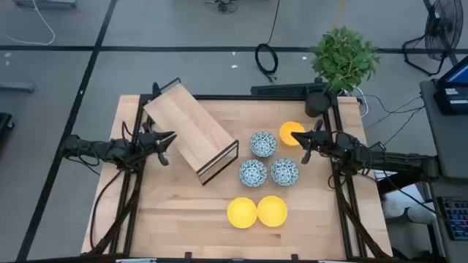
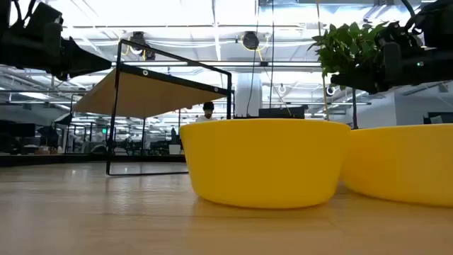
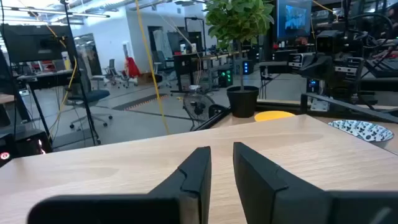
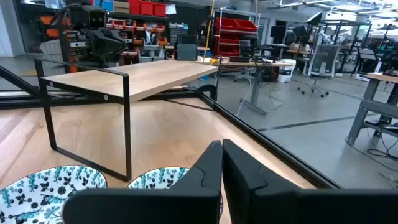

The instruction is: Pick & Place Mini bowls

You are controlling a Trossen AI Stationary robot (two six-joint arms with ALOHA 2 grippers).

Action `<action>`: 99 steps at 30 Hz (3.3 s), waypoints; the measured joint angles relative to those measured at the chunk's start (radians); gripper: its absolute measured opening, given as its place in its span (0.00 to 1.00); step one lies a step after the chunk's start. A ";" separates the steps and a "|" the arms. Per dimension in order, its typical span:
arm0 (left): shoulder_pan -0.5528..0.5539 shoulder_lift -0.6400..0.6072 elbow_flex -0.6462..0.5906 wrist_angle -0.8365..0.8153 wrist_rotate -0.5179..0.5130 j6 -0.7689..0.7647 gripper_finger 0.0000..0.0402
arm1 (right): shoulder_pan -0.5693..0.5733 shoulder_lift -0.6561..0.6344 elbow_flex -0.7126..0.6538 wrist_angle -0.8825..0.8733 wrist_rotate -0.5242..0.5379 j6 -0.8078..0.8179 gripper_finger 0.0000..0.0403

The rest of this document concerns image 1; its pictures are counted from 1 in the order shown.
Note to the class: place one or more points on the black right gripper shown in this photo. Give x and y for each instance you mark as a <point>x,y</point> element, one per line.
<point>321,142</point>

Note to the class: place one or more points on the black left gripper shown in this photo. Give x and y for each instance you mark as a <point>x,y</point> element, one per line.
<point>148,140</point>

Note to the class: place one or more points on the yellow plastic bowl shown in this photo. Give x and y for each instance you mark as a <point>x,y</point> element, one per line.
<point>242,212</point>
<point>272,211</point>
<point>287,129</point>

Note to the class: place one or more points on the teal floral patterned bowl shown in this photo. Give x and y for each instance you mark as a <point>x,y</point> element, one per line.
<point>263,144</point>
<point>253,172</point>
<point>284,172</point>

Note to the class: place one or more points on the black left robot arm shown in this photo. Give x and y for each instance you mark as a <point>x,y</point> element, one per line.
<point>109,149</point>

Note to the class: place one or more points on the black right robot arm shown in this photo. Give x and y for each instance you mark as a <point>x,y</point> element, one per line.
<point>402,160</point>

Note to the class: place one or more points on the black plant pot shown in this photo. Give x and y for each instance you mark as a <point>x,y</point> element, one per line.
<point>317,104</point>

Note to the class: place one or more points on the green leafy potted plant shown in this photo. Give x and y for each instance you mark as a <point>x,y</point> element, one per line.
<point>343,58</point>

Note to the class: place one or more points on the white grey padded seat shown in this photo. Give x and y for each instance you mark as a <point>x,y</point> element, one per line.
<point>395,206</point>

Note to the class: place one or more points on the grey side desk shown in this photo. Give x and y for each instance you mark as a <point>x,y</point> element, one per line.
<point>453,146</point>

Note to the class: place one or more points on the black laptop computer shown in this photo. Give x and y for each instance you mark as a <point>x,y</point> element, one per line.
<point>451,98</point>

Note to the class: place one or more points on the grey metal floor bar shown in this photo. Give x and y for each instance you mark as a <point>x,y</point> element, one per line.
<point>16,87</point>
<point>44,3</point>

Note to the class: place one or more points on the black chair part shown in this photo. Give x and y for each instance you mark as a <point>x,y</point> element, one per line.
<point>4,122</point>

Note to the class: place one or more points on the black computer keyboard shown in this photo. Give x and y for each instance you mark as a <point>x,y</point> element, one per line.
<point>457,217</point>

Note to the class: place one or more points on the black floor fan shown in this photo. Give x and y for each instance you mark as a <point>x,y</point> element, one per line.
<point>444,29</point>

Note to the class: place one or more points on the wooden shelf with black frame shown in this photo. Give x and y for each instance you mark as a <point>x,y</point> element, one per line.
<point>190,128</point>

